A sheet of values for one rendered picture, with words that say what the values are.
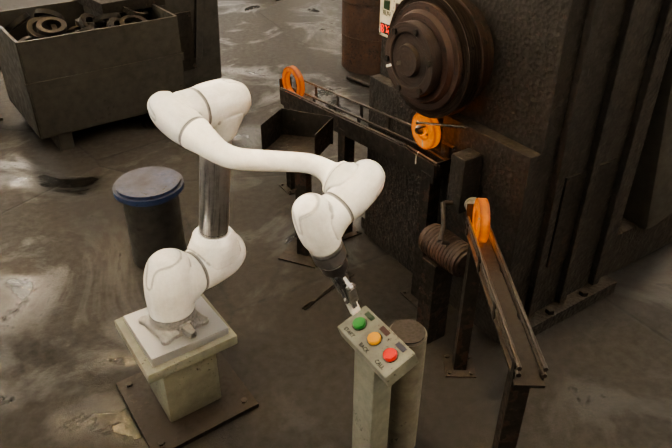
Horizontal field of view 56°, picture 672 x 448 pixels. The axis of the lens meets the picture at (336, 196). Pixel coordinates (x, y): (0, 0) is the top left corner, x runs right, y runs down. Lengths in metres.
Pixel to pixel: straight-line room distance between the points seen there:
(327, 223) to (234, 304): 1.43
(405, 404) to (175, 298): 0.82
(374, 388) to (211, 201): 0.78
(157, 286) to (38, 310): 1.08
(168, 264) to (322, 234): 0.72
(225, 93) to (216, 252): 0.57
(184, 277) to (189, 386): 0.44
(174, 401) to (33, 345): 0.80
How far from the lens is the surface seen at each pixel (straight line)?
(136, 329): 2.29
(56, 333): 2.97
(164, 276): 2.10
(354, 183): 1.58
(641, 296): 3.24
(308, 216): 1.50
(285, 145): 2.89
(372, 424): 2.02
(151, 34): 4.44
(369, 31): 5.32
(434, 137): 2.50
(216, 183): 2.04
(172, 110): 1.81
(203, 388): 2.41
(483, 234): 2.14
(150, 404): 2.53
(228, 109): 1.90
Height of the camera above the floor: 1.88
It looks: 31 degrees down
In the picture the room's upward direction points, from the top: straight up
